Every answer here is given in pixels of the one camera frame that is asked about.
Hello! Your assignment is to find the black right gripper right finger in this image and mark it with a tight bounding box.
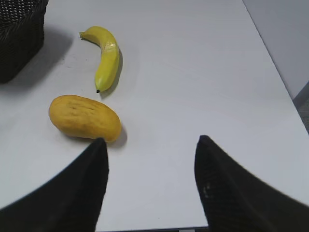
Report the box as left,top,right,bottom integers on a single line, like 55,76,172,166
194,135,309,232

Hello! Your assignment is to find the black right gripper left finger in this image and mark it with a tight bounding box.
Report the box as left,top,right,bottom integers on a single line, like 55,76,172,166
0,138,109,232

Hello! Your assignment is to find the yellow banana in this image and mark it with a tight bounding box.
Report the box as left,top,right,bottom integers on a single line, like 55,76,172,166
79,26,120,93

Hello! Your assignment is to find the black woven basket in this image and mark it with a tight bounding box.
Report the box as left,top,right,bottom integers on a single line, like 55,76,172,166
0,0,48,84

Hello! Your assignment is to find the orange mango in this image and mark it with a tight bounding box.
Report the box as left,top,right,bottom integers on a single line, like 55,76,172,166
49,95,122,143

